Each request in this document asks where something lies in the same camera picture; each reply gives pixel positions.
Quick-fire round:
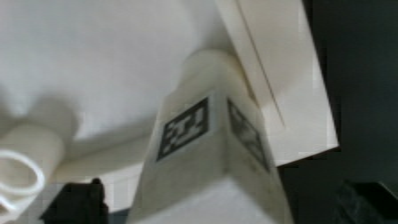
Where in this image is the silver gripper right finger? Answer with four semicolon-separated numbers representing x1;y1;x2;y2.
334;181;398;224

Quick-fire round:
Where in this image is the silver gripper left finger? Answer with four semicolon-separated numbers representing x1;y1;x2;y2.
39;178;108;224

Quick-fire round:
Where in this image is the white square tabletop tray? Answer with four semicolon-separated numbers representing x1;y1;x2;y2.
0;0;341;224

